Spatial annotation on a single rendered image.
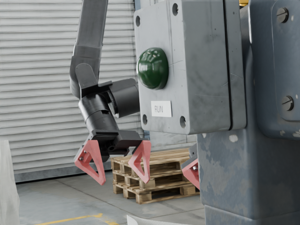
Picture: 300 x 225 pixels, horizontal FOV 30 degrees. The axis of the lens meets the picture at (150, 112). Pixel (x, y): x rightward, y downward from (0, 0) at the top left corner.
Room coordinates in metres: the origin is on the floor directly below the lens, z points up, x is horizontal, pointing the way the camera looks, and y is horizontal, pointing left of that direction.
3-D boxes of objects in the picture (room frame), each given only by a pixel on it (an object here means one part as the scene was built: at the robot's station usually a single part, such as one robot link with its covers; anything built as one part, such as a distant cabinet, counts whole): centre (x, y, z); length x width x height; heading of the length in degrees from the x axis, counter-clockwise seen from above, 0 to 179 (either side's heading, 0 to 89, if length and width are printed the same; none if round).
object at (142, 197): (6.49, -0.21, 0.07); 1.20 x 0.82 x 0.14; 114
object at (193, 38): (0.40, -0.03, 1.28); 0.08 x 0.05 x 0.09; 26
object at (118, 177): (6.50, -0.23, 0.22); 1.21 x 0.84 x 0.14; 116
